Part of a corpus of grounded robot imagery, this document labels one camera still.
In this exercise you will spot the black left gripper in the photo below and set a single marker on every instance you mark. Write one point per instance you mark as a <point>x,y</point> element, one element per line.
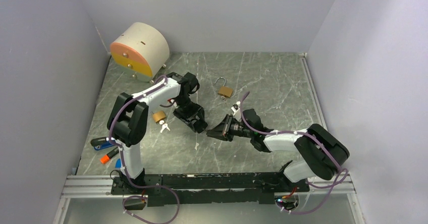
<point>197,111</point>

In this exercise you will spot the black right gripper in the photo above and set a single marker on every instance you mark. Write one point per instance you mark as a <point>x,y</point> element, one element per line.
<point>222,131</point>

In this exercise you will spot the black padlock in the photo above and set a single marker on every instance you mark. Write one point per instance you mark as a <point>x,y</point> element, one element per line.
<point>200,126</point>

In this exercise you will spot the small brass padlock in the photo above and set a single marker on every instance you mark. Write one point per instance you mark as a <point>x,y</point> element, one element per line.
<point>159,117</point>

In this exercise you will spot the large brass padlock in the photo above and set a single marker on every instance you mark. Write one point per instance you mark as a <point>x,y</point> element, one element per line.
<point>224,91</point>

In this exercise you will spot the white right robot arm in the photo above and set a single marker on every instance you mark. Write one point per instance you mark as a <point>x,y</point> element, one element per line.
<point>321,154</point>

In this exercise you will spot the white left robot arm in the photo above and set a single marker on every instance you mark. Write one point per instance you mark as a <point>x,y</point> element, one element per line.
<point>128,120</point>

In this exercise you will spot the round cream drawer cabinet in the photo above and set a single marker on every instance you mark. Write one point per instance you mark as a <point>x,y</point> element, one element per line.
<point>141,51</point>

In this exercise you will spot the blue round cap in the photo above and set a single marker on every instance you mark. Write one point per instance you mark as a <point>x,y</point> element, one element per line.
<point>118,164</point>

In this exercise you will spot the blue usb stick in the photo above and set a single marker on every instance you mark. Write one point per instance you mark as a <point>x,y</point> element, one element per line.
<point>100,143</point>

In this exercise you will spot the orange black marker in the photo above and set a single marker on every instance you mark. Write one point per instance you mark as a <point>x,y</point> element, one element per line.
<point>106,158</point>

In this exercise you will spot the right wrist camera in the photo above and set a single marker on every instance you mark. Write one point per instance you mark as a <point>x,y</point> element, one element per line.
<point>236,110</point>

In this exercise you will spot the black base frame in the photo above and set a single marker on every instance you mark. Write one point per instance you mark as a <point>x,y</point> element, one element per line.
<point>169,189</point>

